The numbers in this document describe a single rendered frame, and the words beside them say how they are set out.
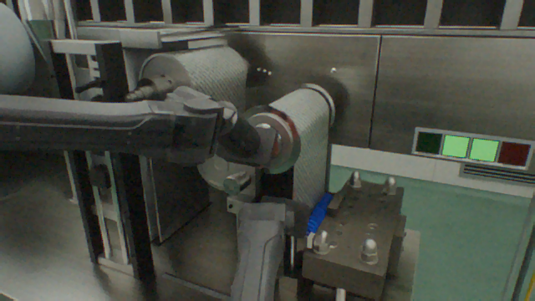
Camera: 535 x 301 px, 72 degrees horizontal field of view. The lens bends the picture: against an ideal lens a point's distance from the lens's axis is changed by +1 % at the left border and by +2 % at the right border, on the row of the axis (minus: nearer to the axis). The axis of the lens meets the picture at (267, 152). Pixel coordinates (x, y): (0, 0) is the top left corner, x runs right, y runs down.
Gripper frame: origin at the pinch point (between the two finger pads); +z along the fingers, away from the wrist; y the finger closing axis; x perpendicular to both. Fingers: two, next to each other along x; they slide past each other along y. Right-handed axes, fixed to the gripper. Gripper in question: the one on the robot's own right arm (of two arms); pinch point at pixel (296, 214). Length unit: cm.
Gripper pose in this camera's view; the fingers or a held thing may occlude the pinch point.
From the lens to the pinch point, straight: 81.1
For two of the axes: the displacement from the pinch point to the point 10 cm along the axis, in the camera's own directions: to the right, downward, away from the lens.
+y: 9.1, 1.6, -3.8
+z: 3.7, 1.2, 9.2
